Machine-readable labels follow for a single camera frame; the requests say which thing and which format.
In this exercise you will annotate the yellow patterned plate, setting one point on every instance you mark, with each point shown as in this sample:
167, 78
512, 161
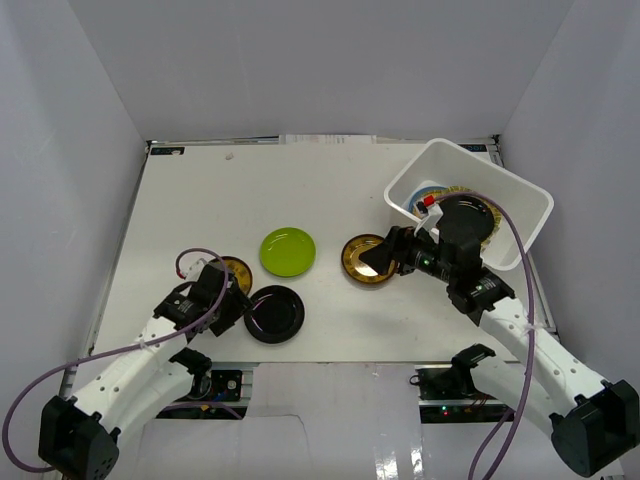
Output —
241, 271
356, 269

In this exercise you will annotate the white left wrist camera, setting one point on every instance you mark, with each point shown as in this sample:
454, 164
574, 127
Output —
193, 272

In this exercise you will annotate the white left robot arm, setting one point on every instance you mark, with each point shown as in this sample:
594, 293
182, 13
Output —
82, 436

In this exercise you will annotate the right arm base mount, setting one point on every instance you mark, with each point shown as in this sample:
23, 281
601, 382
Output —
447, 394

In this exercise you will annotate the dark label sticker left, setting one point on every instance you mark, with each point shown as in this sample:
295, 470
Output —
166, 151

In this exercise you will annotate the dark label sticker right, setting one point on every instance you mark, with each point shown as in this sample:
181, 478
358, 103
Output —
474, 147

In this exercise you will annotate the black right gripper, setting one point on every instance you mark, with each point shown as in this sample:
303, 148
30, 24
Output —
398, 246

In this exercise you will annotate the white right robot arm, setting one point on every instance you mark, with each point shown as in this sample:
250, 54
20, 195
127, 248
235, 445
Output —
589, 420

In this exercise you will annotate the round bamboo woven plate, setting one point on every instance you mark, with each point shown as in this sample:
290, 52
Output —
436, 190

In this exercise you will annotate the blue plate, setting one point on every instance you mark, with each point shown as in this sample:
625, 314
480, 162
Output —
415, 204

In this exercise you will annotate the green plate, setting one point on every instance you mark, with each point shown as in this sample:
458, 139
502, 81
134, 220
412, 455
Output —
287, 252

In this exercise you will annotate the black plate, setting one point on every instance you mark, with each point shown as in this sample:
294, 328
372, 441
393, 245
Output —
457, 213
276, 315

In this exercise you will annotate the white plastic bin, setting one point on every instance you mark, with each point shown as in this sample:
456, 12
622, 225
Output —
508, 210

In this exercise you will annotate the papers at table back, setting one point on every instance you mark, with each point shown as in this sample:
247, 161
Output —
326, 139

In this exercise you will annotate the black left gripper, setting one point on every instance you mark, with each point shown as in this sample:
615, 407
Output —
232, 304

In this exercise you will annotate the dark label sticker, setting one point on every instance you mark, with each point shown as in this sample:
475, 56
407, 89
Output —
474, 147
166, 151

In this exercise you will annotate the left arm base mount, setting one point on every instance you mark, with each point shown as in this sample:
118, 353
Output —
224, 399

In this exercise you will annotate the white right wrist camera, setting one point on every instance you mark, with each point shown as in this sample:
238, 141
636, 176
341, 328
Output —
432, 216

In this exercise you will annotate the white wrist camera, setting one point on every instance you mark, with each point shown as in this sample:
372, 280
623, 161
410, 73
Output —
432, 216
193, 272

